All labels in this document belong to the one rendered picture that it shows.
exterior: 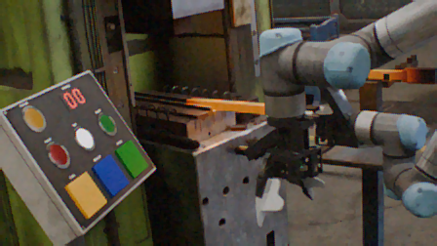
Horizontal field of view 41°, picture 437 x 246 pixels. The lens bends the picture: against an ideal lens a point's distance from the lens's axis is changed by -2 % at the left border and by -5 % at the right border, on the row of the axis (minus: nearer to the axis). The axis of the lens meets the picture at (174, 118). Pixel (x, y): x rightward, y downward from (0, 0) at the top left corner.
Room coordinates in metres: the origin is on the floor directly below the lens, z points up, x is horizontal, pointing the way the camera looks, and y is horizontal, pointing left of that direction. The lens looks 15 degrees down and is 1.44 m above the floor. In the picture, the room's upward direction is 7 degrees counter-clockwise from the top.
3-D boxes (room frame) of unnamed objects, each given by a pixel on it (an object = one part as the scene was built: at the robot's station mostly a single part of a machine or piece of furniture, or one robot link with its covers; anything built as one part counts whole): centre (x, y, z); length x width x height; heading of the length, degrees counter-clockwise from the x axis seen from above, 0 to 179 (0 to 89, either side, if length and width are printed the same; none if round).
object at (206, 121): (1.81, 0.03, 0.96); 0.42 x 0.20 x 0.09; 41
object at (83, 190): (1.08, 0.19, 1.01); 0.07 x 0.05 x 0.07; 156
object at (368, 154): (1.84, -0.65, 0.75); 0.40 x 0.30 x 0.02; 140
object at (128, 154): (1.26, 0.11, 1.01); 0.07 x 0.05 x 0.07; 156
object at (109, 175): (1.17, 0.15, 1.01); 0.07 x 0.05 x 0.07; 156
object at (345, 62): (0.96, -0.28, 1.23); 0.11 x 0.11 x 0.08; 44
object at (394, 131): (1.23, -0.50, 1.00); 0.11 x 0.08 x 0.09; 41
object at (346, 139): (1.35, -0.40, 0.99); 0.12 x 0.08 x 0.09; 41
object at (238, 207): (1.85, 0.00, 0.69); 0.56 x 0.38 x 0.45; 41
